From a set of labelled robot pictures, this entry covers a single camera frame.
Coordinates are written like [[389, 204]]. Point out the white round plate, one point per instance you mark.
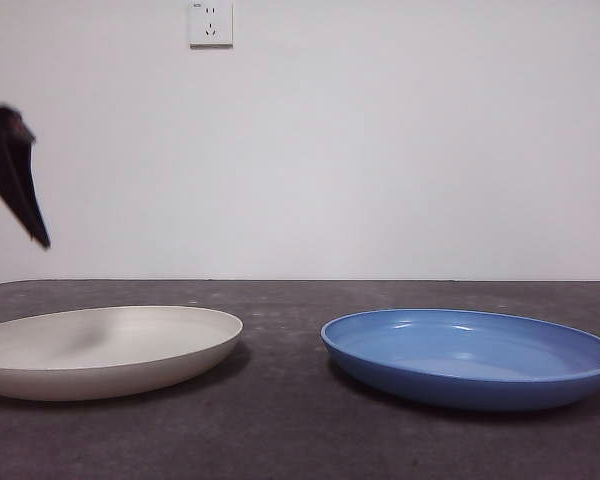
[[130, 360]]

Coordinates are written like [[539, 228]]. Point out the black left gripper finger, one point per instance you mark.
[[10, 170]]

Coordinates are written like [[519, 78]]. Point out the blue round plate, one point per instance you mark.
[[460, 387]]

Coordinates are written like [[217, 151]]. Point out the white wall socket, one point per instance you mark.
[[211, 25]]

